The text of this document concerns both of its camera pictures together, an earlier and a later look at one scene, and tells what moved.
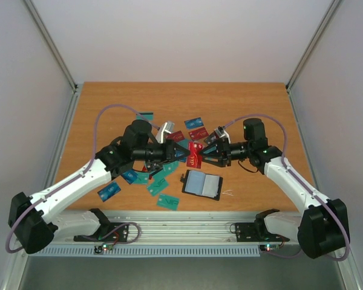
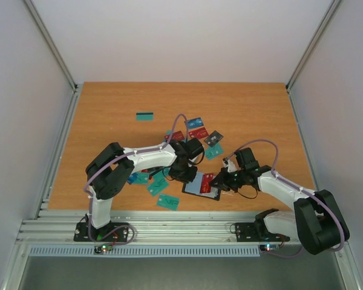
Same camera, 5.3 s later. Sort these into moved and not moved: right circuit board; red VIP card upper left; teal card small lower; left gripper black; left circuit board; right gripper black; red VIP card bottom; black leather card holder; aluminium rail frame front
Moved: red VIP card bottom; right gripper black; left gripper black
Not moved: left circuit board; right circuit board; black leather card holder; red VIP card upper left; teal card small lower; aluminium rail frame front
